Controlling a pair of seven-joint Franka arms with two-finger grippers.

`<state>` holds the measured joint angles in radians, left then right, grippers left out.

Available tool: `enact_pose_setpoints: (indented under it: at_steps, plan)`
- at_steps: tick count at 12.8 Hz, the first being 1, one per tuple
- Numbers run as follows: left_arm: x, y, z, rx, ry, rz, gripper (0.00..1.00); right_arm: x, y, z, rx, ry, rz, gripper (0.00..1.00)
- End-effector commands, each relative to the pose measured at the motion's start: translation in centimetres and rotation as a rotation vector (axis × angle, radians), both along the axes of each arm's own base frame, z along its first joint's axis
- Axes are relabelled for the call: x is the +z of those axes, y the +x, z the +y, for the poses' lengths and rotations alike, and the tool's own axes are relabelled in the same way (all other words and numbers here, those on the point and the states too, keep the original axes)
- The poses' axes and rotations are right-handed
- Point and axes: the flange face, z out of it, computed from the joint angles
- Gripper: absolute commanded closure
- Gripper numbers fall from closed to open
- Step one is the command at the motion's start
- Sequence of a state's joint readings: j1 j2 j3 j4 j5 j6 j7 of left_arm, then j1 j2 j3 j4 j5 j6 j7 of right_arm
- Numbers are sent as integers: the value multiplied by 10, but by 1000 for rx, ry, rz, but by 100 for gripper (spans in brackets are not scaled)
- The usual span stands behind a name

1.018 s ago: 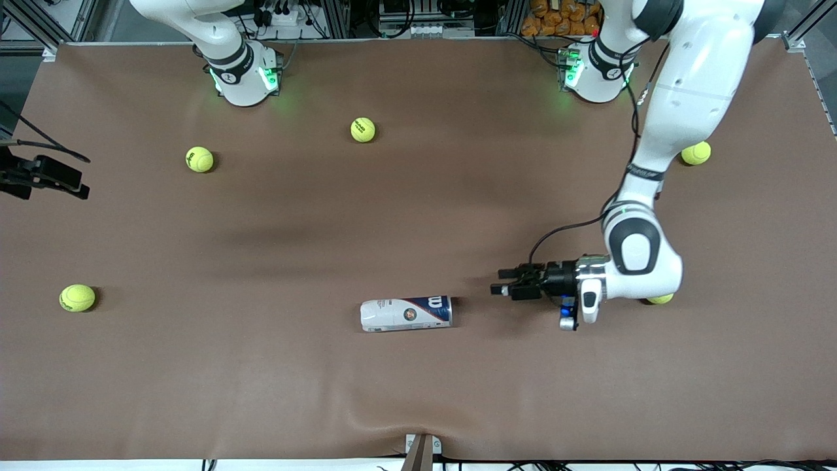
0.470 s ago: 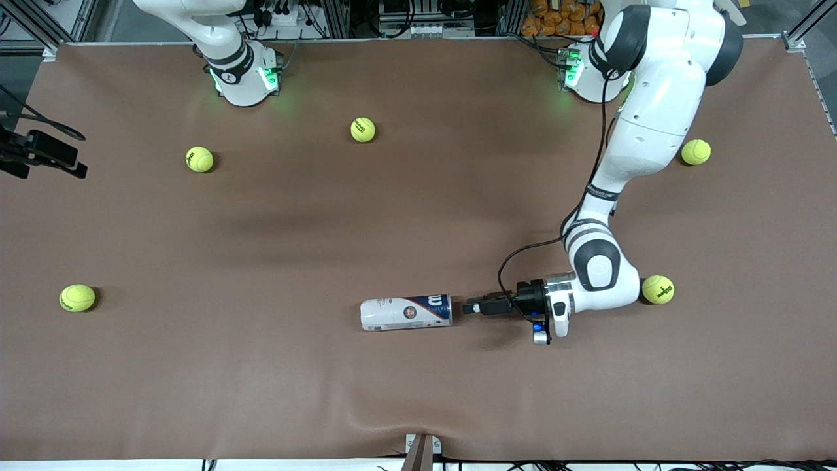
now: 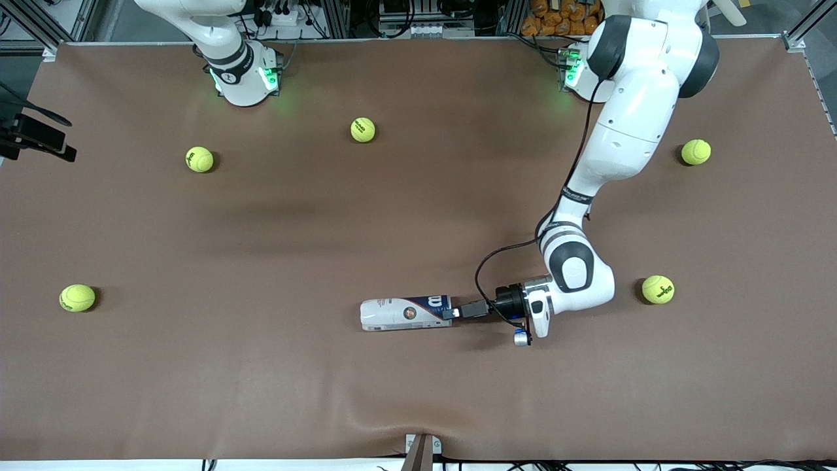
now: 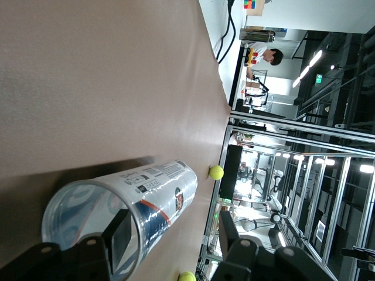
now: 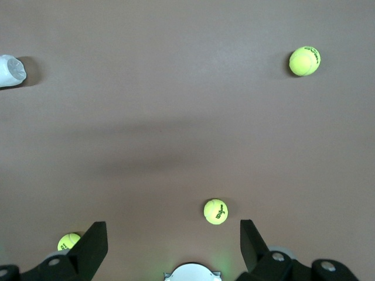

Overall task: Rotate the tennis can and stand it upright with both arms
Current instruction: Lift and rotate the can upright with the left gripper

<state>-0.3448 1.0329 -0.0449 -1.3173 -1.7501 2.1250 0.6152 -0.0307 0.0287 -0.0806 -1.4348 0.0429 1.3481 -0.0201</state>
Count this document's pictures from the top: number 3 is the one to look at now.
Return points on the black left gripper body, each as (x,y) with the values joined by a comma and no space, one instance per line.
(507,302)

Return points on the white and blue tennis can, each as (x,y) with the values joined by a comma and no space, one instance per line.
(399,314)

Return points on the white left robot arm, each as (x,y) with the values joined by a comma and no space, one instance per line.
(628,131)

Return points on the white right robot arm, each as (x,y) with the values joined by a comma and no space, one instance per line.
(242,85)

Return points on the yellow tennis ball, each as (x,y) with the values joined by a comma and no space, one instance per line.
(363,129)
(658,289)
(696,152)
(199,159)
(77,297)

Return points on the brown table mat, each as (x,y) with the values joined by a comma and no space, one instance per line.
(418,392)

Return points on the metal clamp with brown bar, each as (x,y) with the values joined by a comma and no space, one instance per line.
(422,454)

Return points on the small green-lit electronics box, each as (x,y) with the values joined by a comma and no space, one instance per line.
(271,77)
(566,65)

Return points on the white power strip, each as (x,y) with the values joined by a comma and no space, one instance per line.
(284,16)

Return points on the white connector block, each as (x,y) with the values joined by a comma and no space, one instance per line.
(425,30)

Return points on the orange snack bags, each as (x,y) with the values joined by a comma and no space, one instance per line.
(556,16)

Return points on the white rounded background part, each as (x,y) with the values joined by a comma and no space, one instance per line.
(729,10)

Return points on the diagonal aluminium frame bar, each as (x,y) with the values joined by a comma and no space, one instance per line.
(33,26)
(807,23)

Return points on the aluminium frame post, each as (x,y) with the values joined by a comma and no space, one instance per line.
(510,18)
(337,18)

